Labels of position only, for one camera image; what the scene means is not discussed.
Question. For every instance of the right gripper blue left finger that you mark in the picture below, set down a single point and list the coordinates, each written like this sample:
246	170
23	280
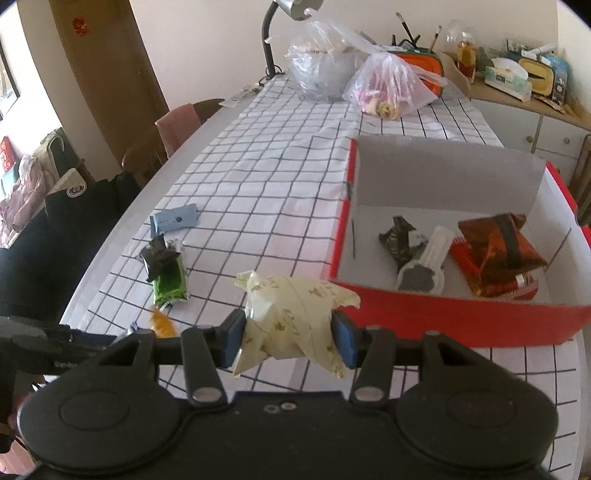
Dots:
203	352

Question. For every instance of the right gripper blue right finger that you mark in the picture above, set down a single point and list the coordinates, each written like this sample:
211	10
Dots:
370	351

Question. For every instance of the green white snack packet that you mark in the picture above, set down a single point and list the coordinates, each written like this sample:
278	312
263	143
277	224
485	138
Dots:
170	285

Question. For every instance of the cream patterned snack packet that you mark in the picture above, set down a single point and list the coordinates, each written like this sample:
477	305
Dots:
289	317

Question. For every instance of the black snack packet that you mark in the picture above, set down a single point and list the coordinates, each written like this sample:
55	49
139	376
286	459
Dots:
156	256

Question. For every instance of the light blue snack packet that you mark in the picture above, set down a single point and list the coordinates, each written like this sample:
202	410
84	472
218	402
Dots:
173	219

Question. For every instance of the orange candy wrapper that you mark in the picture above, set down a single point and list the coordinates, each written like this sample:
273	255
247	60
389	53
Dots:
161	324

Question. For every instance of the white grey snack packet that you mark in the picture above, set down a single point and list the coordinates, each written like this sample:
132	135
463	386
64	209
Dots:
425	274

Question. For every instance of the dark brown snack packet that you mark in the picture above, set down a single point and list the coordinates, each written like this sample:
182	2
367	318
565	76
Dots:
403	241

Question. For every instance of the red cardboard box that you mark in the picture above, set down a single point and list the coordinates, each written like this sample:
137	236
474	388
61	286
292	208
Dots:
435	183

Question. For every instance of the wooden chair with pink cloth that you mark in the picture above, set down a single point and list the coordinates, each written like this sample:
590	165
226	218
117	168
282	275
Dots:
159	142

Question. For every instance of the pink clear snack bag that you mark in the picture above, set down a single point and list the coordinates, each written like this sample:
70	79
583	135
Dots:
388	87

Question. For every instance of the white sideboard cabinet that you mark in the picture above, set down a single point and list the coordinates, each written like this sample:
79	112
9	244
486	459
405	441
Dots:
533	127

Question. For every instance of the orange lidded container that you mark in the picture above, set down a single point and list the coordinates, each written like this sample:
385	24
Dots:
429	62

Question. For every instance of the large clear plastic bag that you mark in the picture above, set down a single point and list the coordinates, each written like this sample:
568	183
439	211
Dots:
324	58

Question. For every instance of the tissue box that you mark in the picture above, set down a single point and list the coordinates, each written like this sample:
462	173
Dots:
509	77

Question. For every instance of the amber glass jar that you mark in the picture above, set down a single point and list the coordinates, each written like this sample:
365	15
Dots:
467	56

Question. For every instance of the yellow tissue holder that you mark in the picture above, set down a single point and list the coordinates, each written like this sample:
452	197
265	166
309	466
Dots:
540	76

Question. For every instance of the grey desk lamp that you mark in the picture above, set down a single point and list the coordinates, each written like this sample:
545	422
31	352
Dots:
296	10

